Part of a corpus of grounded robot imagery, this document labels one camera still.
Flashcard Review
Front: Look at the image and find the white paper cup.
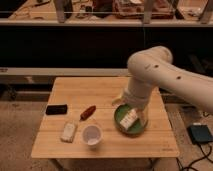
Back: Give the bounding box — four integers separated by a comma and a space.
82, 125, 102, 149

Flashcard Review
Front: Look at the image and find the black cable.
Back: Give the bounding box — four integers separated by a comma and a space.
175, 141, 213, 171

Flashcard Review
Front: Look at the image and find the wooden workbench shelf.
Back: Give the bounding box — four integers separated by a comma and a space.
0, 0, 213, 27

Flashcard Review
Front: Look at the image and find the red sausage-like object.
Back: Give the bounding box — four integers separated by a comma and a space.
80, 105, 96, 121

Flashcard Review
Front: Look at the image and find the green bowl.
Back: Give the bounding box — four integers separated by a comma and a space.
114, 104, 148, 136

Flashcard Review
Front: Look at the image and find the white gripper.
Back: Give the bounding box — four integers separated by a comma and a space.
111, 89, 150, 126

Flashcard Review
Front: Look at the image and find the white bottle in bowl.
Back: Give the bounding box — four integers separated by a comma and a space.
120, 109, 138, 130

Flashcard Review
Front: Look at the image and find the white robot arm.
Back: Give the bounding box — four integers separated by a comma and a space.
112, 46, 213, 126

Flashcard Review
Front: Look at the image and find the light wooden table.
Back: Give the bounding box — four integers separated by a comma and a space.
31, 77, 179, 159

